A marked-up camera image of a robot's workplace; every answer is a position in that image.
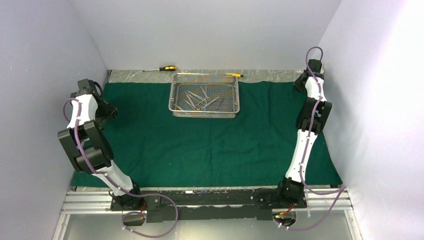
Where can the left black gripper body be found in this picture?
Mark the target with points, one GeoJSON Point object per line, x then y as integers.
{"type": "Point", "coordinates": [108, 112]}

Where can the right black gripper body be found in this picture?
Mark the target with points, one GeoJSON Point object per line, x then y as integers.
{"type": "Point", "coordinates": [299, 84]}

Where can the wire mesh instrument tray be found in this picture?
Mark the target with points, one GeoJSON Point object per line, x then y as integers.
{"type": "Point", "coordinates": [201, 95]}

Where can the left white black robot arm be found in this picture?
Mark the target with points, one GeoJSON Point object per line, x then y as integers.
{"type": "Point", "coordinates": [88, 149]}

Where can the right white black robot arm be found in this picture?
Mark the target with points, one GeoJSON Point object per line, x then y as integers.
{"type": "Point", "coordinates": [310, 123]}

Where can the steel surgical forceps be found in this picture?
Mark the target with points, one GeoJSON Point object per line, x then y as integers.
{"type": "Point", "coordinates": [195, 104]}

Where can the steel surgical scissors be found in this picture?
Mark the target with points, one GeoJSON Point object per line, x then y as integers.
{"type": "Point", "coordinates": [205, 98]}

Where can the small yellow screwdriver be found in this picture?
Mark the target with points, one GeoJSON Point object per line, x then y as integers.
{"type": "Point", "coordinates": [237, 75]}

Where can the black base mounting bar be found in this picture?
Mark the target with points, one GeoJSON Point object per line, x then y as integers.
{"type": "Point", "coordinates": [209, 204]}

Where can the yellow black handled screwdriver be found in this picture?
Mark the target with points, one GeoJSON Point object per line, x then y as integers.
{"type": "Point", "coordinates": [169, 68]}

